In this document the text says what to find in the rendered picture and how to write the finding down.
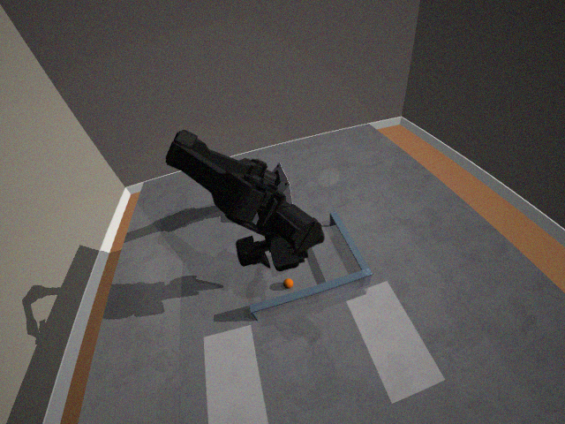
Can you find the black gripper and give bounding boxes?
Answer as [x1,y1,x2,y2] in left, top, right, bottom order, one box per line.
[236,229,325,268]

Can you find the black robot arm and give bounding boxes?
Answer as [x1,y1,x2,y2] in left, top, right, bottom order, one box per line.
[165,130,322,271]

